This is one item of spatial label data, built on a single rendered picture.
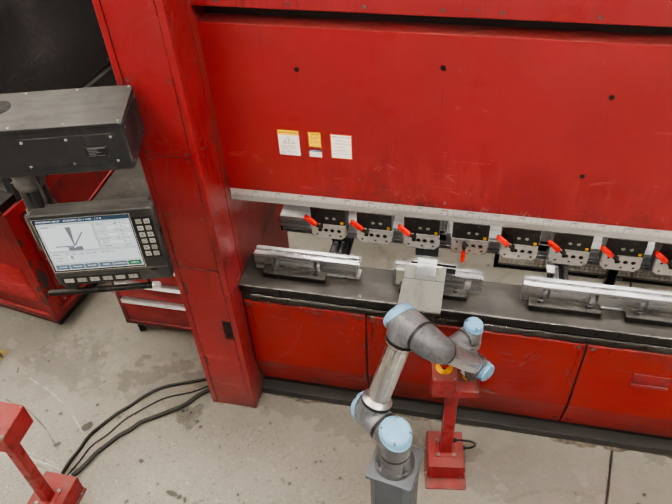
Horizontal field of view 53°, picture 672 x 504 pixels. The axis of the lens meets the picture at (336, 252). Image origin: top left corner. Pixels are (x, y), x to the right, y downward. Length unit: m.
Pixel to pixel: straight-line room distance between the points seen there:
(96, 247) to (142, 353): 1.59
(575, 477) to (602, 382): 0.56
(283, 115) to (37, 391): 2.35
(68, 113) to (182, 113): 0.38
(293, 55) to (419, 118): 0.50
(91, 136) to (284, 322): 1.38
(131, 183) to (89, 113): 1.34
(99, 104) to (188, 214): 0.61
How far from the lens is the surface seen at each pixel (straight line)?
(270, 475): 3.58
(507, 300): 3.09
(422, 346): 2.27
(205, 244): 2.91
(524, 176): 2.65
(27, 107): 2.58
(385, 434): 2.48
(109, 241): 2.67
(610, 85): 2.46
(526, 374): 3.32
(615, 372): 3.30
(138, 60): 2.48
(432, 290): 2.92
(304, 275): 3.13
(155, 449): 3.79
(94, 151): 2.44
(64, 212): 2.63
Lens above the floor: 3.12
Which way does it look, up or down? 43 degrees down
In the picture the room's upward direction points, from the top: 4 degrees counter-clockwise
